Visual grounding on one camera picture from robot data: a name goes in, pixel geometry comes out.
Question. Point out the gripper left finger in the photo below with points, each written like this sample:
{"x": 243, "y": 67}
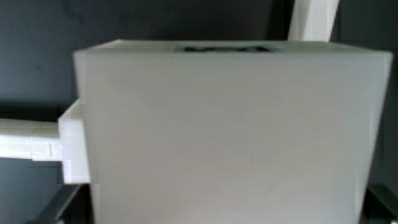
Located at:
{"x": 53, "y": 210}

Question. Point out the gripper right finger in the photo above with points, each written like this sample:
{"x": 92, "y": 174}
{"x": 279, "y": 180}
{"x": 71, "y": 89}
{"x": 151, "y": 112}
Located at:
{"x": 380, "y": 204}

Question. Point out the white cabinet body box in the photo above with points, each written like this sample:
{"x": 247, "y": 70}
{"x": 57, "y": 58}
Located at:
{"x": 28, "y": 140}

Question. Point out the white cabinet top block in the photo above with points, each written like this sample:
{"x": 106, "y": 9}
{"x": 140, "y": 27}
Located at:
{"x": 229, "y": 127}

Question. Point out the white U-shaped fence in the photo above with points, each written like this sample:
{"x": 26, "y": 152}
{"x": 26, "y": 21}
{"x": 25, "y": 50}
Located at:
{"x": 312, "y": 20}

